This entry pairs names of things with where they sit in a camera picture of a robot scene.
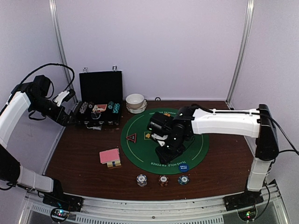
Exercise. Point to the gold card box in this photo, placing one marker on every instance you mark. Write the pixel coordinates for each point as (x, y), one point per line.
(114, 163)

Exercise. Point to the blue small blind button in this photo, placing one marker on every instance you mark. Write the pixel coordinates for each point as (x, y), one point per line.
(183, 167)

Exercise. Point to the blue white chip stack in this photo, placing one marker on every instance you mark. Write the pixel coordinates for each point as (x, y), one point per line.
(141, 180)

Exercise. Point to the white scalloped dish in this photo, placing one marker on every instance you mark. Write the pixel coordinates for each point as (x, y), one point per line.
(138, 110)

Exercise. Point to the dark blue green chip stack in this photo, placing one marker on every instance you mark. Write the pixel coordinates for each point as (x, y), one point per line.
(183, 180)

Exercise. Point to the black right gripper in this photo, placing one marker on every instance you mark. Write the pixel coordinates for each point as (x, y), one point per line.
(161, 157)

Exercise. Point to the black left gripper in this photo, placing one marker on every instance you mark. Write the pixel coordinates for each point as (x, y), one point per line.
(57, 118)

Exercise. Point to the dark blue chips in case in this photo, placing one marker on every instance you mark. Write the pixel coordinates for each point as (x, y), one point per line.
(110, 105)

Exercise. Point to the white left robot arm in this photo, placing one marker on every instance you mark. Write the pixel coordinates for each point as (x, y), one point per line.
(31, 97)

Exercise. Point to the pink backed card deck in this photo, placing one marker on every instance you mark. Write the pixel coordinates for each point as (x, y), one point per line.
(103, 156)

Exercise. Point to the aluminium front rail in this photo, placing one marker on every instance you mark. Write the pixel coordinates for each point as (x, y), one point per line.
(209, 210)

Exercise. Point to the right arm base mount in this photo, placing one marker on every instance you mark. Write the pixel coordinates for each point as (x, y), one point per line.
(240, 201)

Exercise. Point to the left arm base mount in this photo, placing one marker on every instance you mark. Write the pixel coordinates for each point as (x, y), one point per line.
(57, 198)

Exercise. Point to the clear acrylic dealer button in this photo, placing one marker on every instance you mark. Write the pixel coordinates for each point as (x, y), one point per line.
(95, 114)

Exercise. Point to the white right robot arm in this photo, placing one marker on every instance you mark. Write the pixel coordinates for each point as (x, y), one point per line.
(254, 123)

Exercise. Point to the white ceramic bowl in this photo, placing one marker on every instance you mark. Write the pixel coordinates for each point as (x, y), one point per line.
(135, 101)

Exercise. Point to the teal chip row in case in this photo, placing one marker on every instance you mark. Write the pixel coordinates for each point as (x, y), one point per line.
(116, 108)

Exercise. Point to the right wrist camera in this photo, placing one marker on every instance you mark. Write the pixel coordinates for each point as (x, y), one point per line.
(160, 124)

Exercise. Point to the triangular black red all-in marker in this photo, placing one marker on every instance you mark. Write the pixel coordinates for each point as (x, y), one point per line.
(132, 137)

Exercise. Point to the black poker chip case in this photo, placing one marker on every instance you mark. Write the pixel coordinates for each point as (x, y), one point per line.
(100, 88)

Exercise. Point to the green round poker mat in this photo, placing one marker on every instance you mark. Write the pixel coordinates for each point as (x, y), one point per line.
(142, 153)

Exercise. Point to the aluminium frame post left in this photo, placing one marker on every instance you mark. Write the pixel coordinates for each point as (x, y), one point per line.
(55, 21)

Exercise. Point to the red playing card deck case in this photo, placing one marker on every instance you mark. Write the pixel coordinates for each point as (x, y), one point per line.
(100, 108)

